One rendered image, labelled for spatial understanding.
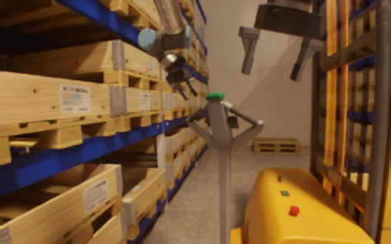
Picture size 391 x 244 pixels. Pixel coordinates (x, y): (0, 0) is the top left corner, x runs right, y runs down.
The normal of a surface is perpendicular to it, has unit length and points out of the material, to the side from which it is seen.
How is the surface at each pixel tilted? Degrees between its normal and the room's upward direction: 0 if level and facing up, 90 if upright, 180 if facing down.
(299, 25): 114
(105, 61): 90
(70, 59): 90
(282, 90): 90
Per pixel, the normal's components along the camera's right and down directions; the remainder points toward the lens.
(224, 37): -0.21, 0.10
